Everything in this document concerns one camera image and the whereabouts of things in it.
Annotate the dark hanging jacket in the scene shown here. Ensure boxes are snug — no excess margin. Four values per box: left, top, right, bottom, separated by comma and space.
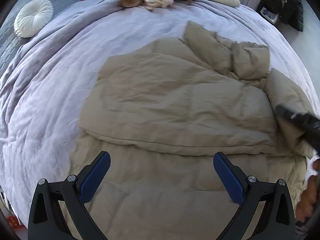
262, 0, 304, 32

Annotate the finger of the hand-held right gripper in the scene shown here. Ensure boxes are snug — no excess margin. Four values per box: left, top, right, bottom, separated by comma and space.
275, 104, 304, 132

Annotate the person's right hand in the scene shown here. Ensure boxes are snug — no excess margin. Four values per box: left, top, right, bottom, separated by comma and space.
296, 159, 320, 222

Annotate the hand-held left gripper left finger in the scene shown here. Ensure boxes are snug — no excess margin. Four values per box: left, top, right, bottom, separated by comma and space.
28, 151, 111, 240

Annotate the round white pleated pillow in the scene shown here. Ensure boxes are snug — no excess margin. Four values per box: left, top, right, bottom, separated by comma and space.
14, 0, 54, 38

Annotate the orange crate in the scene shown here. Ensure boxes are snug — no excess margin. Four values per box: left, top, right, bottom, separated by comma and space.
4, 214, 25, 227

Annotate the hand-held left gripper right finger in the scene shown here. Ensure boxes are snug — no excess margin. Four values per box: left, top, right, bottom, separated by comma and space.
213, 151, 296, 240

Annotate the lavender bedspread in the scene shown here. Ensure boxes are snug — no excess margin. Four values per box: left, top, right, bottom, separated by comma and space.
0, 0, 319, 228

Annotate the small white box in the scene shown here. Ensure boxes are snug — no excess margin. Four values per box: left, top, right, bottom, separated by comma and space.
260, 7, 279, 23

